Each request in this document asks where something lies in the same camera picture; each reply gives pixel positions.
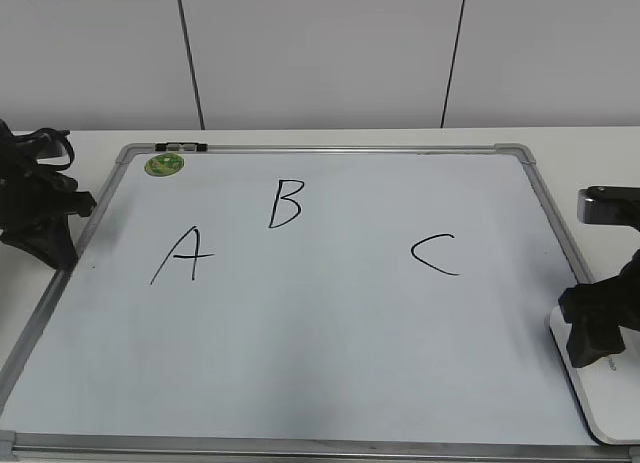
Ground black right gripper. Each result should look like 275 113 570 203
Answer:
558 251 639 368

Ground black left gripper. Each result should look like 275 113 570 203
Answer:
1 120 96 270

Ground white rectangular eraser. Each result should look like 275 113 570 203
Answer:
549 306 640 446

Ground round green sticker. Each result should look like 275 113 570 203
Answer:
144 153 185 177

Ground black and silver board clip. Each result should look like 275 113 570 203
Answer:
154 142 208 153

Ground black cables on left gripper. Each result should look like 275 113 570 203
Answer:
9 127 76 178

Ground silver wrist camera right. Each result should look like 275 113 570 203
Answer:
577 186 639 230

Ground white whiteboard with grey frame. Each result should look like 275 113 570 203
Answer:
1 144 639 462

